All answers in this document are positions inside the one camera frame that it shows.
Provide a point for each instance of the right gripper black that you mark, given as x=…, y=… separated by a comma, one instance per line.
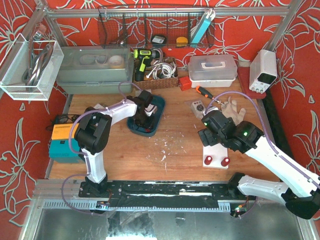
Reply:
x=206, y=137

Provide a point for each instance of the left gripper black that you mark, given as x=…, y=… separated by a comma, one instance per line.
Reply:
x=143, y=119

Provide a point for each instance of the large red spring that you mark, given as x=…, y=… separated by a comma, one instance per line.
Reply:
x=225, y=162

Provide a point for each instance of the bagged white switch box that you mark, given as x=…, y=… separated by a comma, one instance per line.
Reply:
x=197, y=107

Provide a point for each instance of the white knit work glove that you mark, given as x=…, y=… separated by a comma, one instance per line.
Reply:
x=229, y=110

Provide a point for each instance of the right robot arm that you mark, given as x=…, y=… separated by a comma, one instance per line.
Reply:
x=297, y=188

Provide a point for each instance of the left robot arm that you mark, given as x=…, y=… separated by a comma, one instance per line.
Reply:
x=92, y=133

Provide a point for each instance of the teal plastic tray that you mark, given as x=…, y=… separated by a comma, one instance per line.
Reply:
x=149, y=132

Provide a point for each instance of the wicker basket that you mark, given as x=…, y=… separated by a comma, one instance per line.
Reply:
x=154, y=84

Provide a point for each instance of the orange black screwdriver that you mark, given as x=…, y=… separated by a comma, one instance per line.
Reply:
x=204, y=92

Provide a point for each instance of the red power cube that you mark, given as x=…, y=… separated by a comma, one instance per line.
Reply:
x=184, y=83

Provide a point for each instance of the white plastic toolbox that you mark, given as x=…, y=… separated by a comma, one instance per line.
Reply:
x=212, y=71

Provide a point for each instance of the grey plastic storage box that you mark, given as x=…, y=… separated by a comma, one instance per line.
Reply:
x=95, y=70

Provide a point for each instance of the black round tape measure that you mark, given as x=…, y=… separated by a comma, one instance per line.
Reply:
x=158, y=41

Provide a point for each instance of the white power supply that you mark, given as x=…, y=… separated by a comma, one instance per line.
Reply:
x=262, y=71

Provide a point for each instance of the orange teal device box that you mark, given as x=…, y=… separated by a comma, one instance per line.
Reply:
x=59, y=149

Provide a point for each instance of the blue white box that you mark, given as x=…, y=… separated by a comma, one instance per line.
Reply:
x=201, y=27

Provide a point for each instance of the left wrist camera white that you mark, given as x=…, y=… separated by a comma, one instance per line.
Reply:
x=150, y=110

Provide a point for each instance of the white peg base plate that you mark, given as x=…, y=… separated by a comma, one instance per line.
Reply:
x=218, y=153

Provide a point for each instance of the green cordless drill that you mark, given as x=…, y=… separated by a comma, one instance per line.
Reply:
x=144, y=57

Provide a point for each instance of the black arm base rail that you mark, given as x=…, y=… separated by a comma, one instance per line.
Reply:
x=162, y=194

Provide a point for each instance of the black wire wall basket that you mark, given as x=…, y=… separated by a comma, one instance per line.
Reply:
x=133, y=26

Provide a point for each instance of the clear acrylic wall bin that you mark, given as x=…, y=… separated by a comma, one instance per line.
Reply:
x=29, y=74

